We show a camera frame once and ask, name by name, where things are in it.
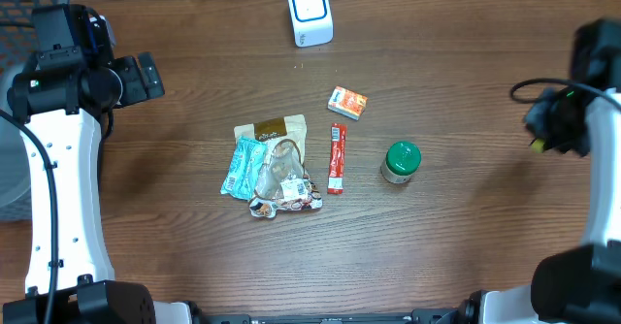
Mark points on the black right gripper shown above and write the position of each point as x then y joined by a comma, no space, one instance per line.
533,121

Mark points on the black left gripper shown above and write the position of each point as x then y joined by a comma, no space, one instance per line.
135,89

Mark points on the teal Kleenex tissue pack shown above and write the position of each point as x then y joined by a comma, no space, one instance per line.
244,168

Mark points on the brown snack pouch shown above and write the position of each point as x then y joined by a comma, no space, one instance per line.
283,183

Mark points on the green lid jar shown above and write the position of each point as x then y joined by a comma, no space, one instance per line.
400,162

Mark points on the orange Kleenex tissue box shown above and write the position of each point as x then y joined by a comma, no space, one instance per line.
347,102

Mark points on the red snack stick packet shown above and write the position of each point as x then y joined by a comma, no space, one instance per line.
336,165

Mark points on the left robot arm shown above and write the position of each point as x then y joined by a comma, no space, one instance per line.
63,107

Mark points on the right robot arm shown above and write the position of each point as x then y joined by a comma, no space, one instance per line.
581,285

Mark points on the white barcode scanner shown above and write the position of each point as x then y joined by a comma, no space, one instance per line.
312,22

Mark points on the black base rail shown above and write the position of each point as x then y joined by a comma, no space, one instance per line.
417,316

